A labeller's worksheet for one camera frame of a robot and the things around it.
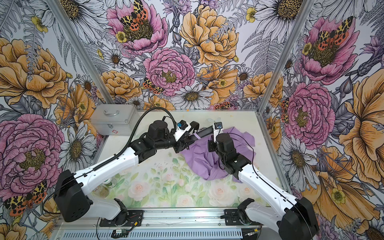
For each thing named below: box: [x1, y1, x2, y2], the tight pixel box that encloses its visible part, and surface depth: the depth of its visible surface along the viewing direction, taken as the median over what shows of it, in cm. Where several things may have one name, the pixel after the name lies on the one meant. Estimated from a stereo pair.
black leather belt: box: [188, 125, 214, 141], surface depth 76 cm
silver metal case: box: [90, 104, 140, 136], surface depth 101 cm
